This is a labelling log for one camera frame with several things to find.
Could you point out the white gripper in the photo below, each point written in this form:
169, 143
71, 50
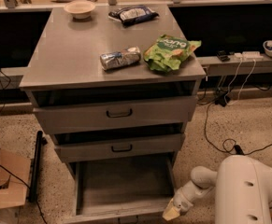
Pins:
182, 200

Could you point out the grey bottom drawer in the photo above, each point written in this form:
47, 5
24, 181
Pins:
129, 190

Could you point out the grey drawer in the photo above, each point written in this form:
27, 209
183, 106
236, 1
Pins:
114, 115
113, 149
129, 190

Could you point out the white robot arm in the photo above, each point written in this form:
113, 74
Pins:
243, 192

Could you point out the grey middle drawer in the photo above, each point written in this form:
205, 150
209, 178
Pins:
113, 149

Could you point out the grey top drawer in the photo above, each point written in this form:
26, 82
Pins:
114, 115

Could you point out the grey drawer cabinet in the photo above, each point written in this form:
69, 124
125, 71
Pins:
66, 70

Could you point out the black bar right floor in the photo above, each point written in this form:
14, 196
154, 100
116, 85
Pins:
238, 150

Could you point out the black bar floor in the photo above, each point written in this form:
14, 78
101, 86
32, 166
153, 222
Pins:
40, 142
238, 150

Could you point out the black power adapter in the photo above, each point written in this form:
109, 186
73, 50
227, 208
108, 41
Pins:
223, 100

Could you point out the black bar left floor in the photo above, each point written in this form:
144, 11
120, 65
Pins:
40, 142

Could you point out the green chip bag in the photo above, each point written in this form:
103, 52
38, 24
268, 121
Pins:
169, 52

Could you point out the silver blue snack packet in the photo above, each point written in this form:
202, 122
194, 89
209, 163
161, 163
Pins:
121, 58

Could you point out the small black device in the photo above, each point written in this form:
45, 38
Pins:
222, 55

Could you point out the left cardboard box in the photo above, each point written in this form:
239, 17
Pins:
14, 175

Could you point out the white power strip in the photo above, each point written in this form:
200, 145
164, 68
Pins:
249, 55

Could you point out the dark blue snack bag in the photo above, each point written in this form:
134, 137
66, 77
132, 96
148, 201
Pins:
129, 16

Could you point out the beige paper bowl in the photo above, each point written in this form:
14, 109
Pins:
80, 9

